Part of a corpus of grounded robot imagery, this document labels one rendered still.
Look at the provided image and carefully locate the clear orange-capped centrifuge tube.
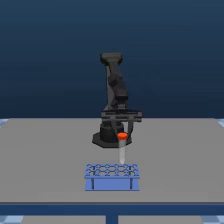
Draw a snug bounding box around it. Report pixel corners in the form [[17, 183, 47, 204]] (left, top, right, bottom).
[[117, 132, 129, 165]]

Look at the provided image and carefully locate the blue tube rack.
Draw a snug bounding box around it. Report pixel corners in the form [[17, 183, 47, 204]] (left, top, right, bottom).
[[83, 162, 141, 192]]

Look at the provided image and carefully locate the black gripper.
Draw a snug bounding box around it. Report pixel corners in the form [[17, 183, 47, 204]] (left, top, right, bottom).
[[100, 103, 144, 144]]

